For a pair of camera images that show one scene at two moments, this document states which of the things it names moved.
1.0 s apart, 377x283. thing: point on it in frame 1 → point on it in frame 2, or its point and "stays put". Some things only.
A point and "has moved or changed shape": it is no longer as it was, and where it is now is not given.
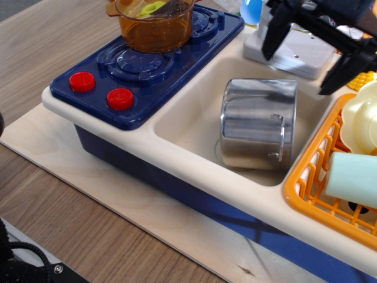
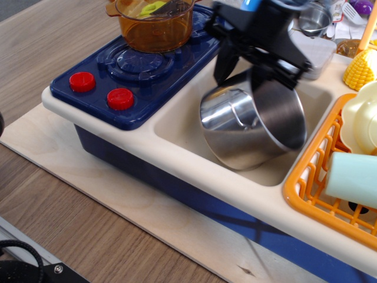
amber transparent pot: [154, 26] stays put
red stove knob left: [82, 82] stays put
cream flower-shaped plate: [359, 125] stays put
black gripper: [352, 23] → [261, 35]
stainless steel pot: [258, 123] has moved or changed shape
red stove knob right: [120, 99] stays put
